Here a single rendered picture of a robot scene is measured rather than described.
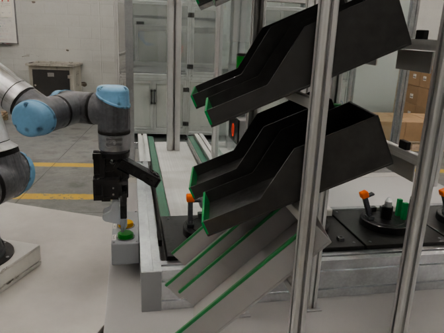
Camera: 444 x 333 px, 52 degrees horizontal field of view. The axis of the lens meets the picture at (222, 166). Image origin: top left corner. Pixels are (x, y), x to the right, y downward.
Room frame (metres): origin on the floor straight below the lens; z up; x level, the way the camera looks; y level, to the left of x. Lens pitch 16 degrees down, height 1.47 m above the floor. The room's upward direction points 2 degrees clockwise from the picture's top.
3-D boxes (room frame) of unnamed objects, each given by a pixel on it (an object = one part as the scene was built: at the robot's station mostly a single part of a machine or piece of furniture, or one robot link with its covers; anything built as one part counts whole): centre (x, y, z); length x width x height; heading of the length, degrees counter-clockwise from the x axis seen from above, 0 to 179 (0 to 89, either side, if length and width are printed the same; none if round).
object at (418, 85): (7.75, -3.53, 0.52); 1.20 x 0.81 x 1.05; 5
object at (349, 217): (1.19, -0.47, 1.01); 0.24 x 0.24 x 0.13; 12
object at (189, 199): (1.08, 0.07, 1.04); 0.04 x 0.02 x 0.08; 102
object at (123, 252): (1.13, 0.25, 0.93); 0.21 x 0.07 x 0.06; 12
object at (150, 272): (1.33, 0.23, 0.91); 0.89 x 0.06 x 0.11; 12
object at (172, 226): (1.09, 0.02, 0.96); 0.24 x 0.24 x 0.02; 12
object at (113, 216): (1.04, 0.26, 1.02); 0.06 x 0.03 x 0.09; 101
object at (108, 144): (1.05, 0.26, 1.21); 0.08 x 0.08 x 0.05
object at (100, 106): (1.06, 0.26, 1.29); 0.09 x 0.08 x 0.11; 76
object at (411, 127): (6.51, -2.63, 0.20); 1.20 x 0.80 x 0.41; 95
